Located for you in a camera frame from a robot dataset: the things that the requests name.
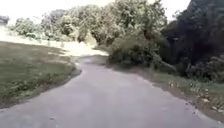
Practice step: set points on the grey asphalt path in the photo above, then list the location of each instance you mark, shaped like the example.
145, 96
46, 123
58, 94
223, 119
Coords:
100, 100

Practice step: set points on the wood of trees and bushes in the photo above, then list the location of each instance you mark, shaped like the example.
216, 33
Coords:
140, 36

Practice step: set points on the grass verge with leaves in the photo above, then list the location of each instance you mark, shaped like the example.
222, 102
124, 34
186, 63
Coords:
196, 91

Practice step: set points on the grass lawn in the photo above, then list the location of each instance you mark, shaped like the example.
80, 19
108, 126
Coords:
30, 70

